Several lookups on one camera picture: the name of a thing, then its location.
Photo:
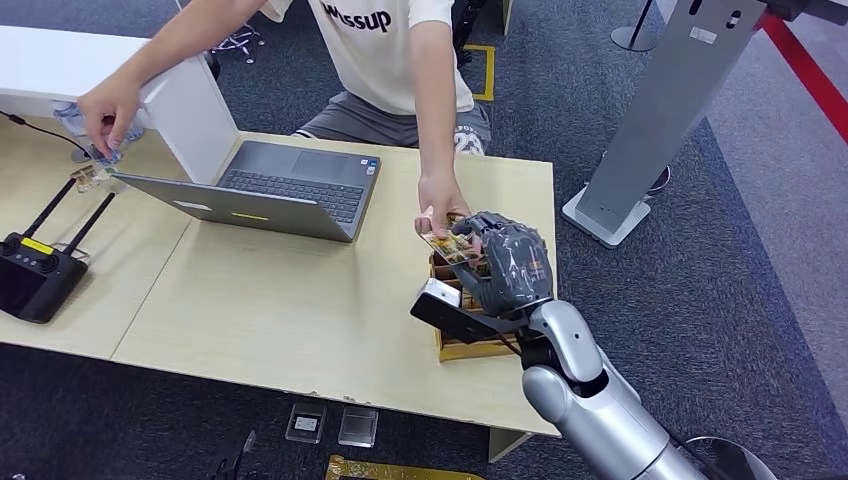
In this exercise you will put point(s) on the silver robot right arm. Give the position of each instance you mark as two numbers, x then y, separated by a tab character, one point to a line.
596	411

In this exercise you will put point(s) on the person's right forearm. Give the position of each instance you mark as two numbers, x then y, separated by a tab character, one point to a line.
192	36

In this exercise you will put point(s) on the beige furniture panel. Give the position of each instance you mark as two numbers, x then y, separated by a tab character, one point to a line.
506	14

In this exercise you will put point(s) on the grey laptop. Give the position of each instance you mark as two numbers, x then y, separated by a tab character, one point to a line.
291	182

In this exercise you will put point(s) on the clear plastic bottle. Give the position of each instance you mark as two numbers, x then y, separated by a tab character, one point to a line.
66	119

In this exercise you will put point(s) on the person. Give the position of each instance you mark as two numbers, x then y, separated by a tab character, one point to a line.
378	60

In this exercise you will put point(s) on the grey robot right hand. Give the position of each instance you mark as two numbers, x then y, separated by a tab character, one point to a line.
513	265

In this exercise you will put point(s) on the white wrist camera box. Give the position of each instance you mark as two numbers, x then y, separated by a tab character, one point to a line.
442	293

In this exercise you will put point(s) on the chrome office chair base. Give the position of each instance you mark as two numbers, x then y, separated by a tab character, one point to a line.
238	41

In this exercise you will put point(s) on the grey metal kiosk stand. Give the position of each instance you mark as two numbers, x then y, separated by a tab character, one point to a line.
662	99

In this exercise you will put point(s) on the person's left forearm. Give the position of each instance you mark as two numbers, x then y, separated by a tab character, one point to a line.
437	132

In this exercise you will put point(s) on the white desk partition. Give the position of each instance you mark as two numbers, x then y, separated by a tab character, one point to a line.
185	112

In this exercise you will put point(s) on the round stanchion base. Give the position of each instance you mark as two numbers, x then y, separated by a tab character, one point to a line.
632	38

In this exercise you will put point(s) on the person's left hand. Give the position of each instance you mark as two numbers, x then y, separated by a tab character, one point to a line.
440	202

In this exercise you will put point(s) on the small clear acrylic stand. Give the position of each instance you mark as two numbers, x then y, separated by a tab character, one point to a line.
85	177

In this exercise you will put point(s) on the wooden card box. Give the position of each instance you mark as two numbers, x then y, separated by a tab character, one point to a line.
464	350

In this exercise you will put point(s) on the black office chair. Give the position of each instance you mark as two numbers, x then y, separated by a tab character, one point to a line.
465	26

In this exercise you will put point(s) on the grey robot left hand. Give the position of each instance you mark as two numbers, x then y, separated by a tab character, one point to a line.
228	460

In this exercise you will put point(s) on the round dark floor base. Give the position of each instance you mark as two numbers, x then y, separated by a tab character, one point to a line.
735	460

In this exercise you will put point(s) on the wooden desk leg panel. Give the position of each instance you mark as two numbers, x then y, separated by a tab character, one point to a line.
505	444

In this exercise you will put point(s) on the person's right hand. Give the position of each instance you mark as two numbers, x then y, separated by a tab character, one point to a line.
109	109

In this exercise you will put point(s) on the black remote controller with antennas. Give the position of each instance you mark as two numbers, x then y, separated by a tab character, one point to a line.
33	285

